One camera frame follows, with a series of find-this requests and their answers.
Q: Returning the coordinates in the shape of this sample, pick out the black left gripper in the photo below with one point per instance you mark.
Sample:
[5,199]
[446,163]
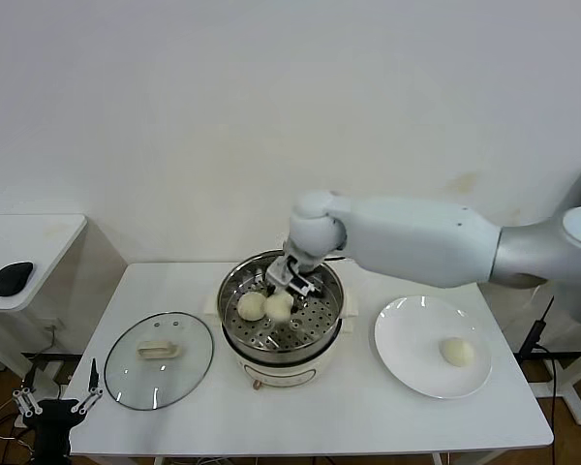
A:
[53,419]

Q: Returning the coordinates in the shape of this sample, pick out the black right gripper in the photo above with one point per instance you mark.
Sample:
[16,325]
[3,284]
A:
[290,276]

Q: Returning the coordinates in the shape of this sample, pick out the white steamed baozi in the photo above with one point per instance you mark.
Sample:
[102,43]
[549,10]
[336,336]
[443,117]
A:
[278,307]
[457,351]
[251,307]

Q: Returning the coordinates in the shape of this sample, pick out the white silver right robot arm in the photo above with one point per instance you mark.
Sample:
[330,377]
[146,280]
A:
[416,237]

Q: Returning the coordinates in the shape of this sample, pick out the stainless steel steamer basket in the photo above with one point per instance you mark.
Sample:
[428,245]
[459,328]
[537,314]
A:
[314,324]

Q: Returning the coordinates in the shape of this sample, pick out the cream electric cooking pot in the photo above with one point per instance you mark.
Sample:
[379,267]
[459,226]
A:
[281,375]

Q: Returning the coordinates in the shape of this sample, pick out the black computer mouse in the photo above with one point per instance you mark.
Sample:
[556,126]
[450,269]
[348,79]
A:
[12,279]

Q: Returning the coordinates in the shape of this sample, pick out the white round plate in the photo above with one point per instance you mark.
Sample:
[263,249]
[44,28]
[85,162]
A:
[406,334]

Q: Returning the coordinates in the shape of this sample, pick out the white wall socket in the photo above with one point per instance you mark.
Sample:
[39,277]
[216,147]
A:
[53,327]

